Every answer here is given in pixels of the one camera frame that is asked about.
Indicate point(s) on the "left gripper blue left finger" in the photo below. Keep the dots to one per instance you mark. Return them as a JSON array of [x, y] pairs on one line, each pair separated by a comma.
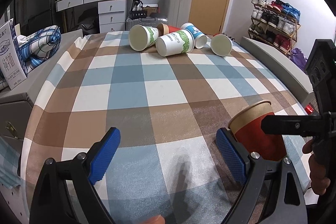
[[51, 200]]

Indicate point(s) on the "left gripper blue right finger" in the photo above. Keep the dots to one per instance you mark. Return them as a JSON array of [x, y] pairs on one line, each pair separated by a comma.
[[284, 202]]

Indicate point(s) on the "red kraft paper cup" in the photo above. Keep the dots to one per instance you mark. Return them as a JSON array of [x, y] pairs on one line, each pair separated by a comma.
[[246, 128]]

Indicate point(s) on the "blue cartoon paper cup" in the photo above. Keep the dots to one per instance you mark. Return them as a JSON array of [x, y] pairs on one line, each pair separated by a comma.
[[221, 45]]

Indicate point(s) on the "blue white paper cup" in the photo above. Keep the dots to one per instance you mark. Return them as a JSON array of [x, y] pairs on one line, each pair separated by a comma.
[[200, 38]]

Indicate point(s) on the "white green paper cup front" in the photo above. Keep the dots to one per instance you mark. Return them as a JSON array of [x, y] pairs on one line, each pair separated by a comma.
[[181, 41]]

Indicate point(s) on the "white green paper cup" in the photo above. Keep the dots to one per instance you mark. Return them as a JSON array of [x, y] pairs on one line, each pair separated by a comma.
[[142, 37], [181, 41]]

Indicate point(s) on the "red paper cup back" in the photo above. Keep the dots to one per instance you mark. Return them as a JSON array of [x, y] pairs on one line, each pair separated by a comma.
[[165, 29]]

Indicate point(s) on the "white green paper cup left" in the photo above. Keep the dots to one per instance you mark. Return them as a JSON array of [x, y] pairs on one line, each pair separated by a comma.
[[142, 37]]

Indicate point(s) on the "grey upright suitcase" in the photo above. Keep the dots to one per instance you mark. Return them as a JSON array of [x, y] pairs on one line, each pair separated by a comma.
[[177, 11]]

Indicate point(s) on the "person's right hand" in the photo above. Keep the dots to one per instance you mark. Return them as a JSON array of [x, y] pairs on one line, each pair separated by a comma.
[[319, 181]]

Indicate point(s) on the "person's left hand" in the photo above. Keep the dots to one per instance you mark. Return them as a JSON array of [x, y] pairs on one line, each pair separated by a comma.
[[158, 219]]

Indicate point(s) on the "grey padded bed footboard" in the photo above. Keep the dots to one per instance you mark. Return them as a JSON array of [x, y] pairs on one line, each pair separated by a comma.
[[285, 70]]

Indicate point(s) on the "purple bag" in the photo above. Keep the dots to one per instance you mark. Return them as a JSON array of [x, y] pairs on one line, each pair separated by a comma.
[[298, 58]]

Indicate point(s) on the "grey bedside bench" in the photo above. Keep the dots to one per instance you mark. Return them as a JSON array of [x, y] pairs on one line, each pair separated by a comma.
[[16, 107]]

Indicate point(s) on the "wooden shoe rack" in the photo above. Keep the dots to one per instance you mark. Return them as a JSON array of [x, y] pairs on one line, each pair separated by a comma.
[[275, 24]]

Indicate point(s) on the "checkered bed sheet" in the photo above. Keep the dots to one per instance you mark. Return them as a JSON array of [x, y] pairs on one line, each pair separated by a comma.
[[167, 109]]

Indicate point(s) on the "white milk carton box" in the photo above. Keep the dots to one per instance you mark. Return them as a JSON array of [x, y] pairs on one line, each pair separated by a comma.
[[13, 67]]

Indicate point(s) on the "blue plaid pillow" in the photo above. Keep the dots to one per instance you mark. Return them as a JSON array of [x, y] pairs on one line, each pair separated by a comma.
[[35, 49]]

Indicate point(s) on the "dark refrigerator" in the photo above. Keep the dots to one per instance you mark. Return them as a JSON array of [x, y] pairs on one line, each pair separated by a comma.
[[33, 15]]

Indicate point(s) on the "silver flat suitcase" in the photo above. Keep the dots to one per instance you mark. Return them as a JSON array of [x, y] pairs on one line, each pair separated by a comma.
[[148, 22]]

